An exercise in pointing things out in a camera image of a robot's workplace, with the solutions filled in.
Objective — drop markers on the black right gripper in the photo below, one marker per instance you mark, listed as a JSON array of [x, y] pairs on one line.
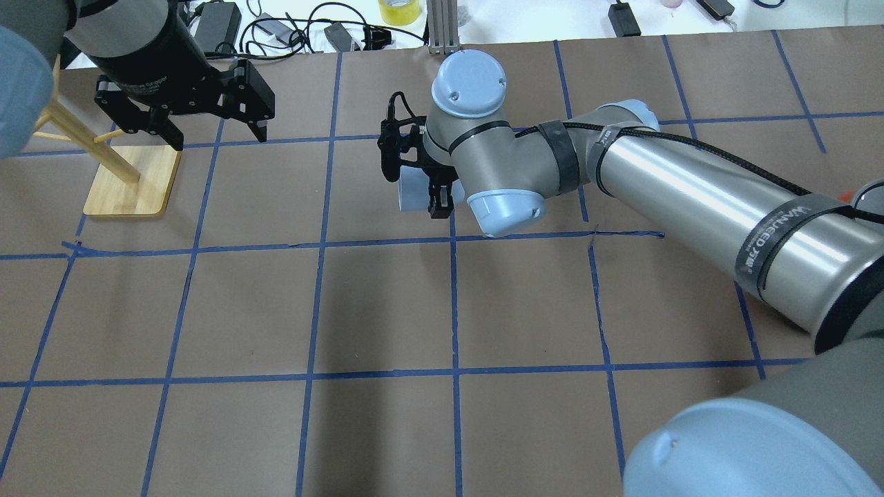
[[439, 197]]

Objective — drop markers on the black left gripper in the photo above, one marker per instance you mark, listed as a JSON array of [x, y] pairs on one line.
[[147, 60]]

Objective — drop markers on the light blue plastic cup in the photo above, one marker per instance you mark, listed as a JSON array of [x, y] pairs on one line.
[[413, 190]]

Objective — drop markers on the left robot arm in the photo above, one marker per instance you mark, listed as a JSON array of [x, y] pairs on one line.
[[32, 36]]

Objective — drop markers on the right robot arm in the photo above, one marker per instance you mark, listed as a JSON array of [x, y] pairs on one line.
[[815, 430]]

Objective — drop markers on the black power brick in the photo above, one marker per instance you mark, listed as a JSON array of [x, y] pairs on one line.
[[217, 26]]

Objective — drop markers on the wooden mug tree stand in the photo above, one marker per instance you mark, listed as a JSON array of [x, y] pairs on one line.
[[131, 181]]

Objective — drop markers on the yellow tape roll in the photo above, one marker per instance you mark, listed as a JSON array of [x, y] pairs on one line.
[[399, 12]]

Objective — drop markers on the black power adapter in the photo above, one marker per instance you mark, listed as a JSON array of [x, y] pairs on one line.
[[622, 19]]

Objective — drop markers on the orange can with grey lid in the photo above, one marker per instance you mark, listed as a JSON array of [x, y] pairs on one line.
[[868, 198]]

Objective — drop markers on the aluminium frame post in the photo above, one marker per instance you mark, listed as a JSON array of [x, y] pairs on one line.
[[442, 23]]

